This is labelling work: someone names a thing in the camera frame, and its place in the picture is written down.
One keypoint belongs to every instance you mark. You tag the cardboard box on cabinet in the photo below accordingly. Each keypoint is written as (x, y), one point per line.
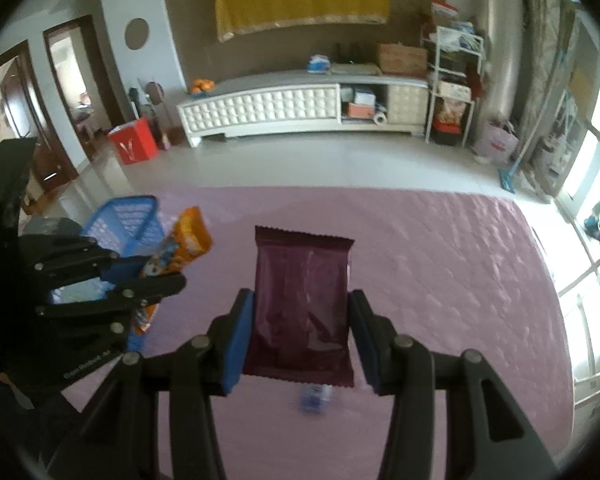
(397, 59)

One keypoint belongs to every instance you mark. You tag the white tufted TV cabinet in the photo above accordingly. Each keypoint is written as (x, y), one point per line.
(299, 102)

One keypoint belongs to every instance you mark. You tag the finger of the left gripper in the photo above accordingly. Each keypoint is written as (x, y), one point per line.
(118, 307)
(66, 260)

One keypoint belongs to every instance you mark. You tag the red gift bag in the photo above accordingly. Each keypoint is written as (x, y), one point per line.
(133, 142)

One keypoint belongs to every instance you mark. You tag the white metal shelf rack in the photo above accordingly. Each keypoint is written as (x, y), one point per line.
(456, 54)

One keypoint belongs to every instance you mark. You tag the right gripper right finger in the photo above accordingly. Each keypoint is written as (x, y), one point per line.
(488, 436)

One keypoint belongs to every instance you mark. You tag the purple blue snack bar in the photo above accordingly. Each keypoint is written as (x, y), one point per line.
(314, 398)

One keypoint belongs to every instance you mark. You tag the tall silver air conditioner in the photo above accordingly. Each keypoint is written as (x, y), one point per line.
(502, 24)

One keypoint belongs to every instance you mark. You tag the plate of oranges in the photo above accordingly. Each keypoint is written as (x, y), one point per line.
(201, 86)

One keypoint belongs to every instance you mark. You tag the white paper roll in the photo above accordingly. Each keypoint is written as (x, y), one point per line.
(380, 118)

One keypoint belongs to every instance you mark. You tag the maroon snack packet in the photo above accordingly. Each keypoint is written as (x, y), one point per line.
(300, 328)

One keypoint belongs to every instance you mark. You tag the brown wooden door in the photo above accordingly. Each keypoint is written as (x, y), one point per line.
(23, 115)

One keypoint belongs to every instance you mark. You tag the pink white shopping bag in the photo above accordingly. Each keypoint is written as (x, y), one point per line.
(496, 142)

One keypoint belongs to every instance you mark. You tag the pink quilted table cloth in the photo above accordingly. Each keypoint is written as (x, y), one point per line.
(455, 271)

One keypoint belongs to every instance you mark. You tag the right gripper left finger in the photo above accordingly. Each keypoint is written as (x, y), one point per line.
(117, 436)

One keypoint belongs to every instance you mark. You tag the blue tissue pack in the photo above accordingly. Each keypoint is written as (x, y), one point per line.
(318, 64)

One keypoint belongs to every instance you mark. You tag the blue plastic basket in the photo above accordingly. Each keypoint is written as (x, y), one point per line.
(130, 226)

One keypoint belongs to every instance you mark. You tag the orange cartoon snack bar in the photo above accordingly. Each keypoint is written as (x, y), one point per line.
(187, 241)

